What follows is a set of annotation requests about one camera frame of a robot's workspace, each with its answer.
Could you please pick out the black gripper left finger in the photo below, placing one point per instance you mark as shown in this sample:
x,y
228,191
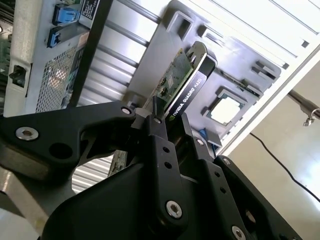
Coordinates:
x,y
62,130

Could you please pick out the black Nvidia graphics card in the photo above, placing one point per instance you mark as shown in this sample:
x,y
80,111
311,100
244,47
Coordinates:
x,y
190,92

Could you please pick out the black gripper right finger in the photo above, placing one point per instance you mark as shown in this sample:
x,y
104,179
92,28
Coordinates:
x,y
225,195

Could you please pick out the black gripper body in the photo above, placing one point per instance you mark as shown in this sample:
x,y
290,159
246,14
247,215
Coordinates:
x,y
112,212

